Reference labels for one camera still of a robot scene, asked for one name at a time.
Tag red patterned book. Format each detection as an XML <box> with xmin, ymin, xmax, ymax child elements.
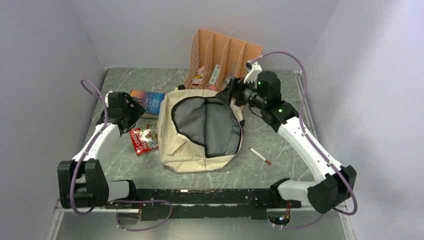
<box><xmin>129</xmin><ymin>121</ymin><xmax>159</xmax><ymax>157</ymax></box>

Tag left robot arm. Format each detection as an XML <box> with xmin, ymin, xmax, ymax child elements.
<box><xmin>57</xmin><ymin>91</ymin><xmax>145</xmax><ymax>209</ymax></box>

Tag red white small box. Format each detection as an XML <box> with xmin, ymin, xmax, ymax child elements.
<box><xmin>191</xmin><ymin>66</ymin><xmax>205</xmax><ymax>87</ymax></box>

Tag beige canvas backpack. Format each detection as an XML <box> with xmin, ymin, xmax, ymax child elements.
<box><xmin>157</xmin><ymin>89</ymin><xmax>245</xmax><ymax>173</ymax></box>

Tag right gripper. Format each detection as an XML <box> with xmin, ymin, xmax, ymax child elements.
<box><xmin>215</xmin><ymin>76</ymin><xmax>267</xmax><ymax>110</ymax></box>

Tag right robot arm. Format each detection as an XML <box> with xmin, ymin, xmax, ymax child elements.
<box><xmin>216</xmin><ymin>71</ymin><xmax>358</xmax><ymax>215</ymax></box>

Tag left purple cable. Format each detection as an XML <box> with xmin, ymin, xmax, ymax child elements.
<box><xmin>70</xmin><ymin>78</ymin><xmax>110</xmax><ymax>216</ymax></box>

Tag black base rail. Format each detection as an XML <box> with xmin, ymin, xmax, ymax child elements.
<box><xmin>106</xmin><ymin>188</ymin><xmax>302</xmax><ymax>221</ymax></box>

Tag white red pen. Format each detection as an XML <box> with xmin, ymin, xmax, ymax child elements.
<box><xmin>249</xmin><ymin>147</ymin><xmax>272</xmax><ymax>166</ymax></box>

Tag orange plastic file organizer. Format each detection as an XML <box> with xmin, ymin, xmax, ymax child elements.
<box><xmin>183</xmin><ymin>28</ymin><xmax>263</xmax><ymax>92</ymax></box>

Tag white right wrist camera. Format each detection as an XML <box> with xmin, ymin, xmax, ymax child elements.
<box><xmin>243</xmin><ymin>60</ymin><xmax>262</xmax><ymax>84</ymax></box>

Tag blue cover book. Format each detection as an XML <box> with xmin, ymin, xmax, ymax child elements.
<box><xmin>130</xmin><ymin>90</ymin><xmax>166</xmax><ymax>119</ymax></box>

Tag green white box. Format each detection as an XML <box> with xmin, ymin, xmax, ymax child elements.
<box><xmin>209</xmin><ymin>64</ymin><xmax>221</xmax><ymax>87</ymax></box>

